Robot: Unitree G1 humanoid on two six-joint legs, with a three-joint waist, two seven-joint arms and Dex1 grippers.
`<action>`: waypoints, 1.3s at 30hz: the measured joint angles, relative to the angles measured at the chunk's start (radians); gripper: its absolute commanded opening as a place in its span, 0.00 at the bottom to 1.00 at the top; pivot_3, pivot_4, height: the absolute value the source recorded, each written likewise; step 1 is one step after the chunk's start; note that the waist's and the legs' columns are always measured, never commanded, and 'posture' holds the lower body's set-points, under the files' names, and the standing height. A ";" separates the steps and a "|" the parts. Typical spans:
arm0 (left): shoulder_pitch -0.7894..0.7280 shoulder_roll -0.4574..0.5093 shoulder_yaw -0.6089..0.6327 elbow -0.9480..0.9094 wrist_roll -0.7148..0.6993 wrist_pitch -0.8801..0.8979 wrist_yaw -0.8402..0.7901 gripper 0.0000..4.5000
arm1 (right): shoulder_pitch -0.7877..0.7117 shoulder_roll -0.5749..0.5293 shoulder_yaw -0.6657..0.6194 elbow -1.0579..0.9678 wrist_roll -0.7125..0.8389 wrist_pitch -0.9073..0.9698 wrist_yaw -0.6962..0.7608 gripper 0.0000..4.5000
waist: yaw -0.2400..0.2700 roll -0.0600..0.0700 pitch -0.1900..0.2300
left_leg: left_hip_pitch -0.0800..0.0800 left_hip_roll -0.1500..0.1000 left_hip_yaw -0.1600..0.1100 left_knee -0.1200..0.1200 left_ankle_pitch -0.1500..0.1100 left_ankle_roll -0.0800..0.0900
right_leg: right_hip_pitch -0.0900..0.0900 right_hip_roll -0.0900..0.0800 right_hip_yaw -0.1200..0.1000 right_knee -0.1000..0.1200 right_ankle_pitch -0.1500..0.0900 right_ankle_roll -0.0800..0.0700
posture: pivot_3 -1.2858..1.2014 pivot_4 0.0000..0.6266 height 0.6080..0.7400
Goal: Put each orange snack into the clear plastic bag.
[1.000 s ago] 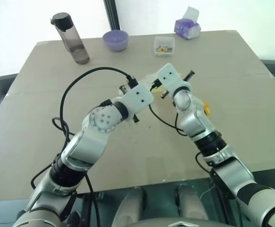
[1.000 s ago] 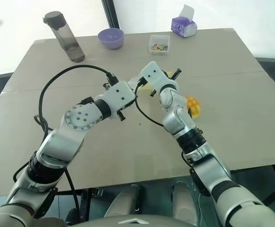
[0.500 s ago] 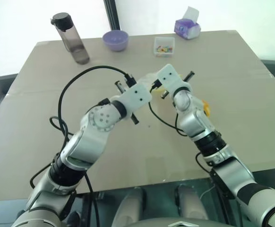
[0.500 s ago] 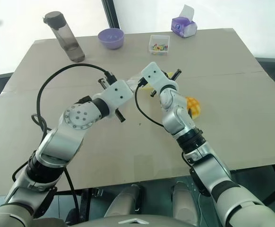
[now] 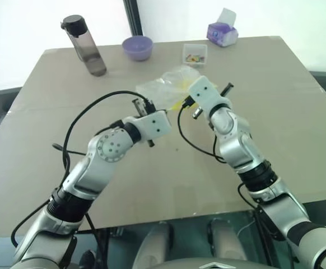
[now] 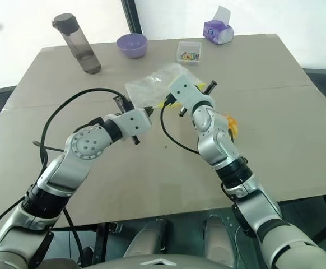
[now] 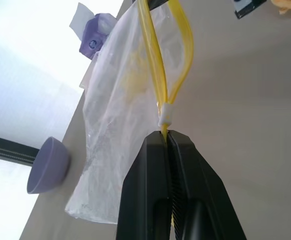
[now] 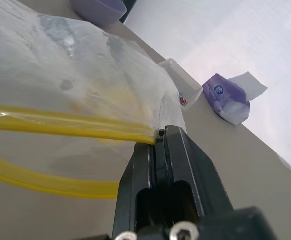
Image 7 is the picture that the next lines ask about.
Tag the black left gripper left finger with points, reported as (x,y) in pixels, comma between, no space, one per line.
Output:
(145,190)

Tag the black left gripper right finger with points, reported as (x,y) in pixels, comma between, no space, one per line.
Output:
(200,200)

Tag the clear bag with yellow zipper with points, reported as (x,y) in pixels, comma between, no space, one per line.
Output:
(105,112)

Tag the purple bowl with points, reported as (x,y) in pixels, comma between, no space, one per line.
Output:
(48,170)

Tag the purple tissue pack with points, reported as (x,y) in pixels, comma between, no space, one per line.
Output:
(95,35)

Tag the black angular object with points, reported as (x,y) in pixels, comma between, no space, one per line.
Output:
(158,3)

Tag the black device on table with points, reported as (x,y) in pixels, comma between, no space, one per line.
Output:
(248,8)

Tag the black window frame bar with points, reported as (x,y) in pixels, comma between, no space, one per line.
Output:
(8,150)

